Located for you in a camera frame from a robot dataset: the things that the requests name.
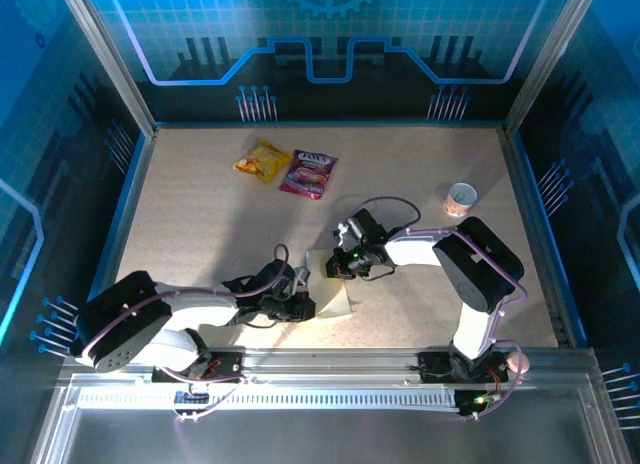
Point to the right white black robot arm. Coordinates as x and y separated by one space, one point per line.
415 249

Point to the purple berry candy bag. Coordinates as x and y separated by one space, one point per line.
310 174

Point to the paper cup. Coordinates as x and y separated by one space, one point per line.
459 199

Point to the yellow corn chips bag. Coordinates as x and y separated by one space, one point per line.
262 161

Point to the small connector board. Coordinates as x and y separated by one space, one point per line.
192 398

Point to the grey metal plate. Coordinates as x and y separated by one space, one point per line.
320 439

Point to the black controller board green LED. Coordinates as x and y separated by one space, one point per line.
470 401

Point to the pink round object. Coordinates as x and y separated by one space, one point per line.
514 361

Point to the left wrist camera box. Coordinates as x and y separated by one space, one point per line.
300 277

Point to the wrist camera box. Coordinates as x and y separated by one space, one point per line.
300 277
346 234

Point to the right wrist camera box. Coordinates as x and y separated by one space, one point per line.
346 234

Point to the aluminium frame beam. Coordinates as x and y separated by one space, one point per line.
330 364

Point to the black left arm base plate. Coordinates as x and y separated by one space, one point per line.
230 366

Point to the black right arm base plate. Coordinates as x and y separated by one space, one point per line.
430 366

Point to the aluminium frame post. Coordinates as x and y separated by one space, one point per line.
546 64
112 64

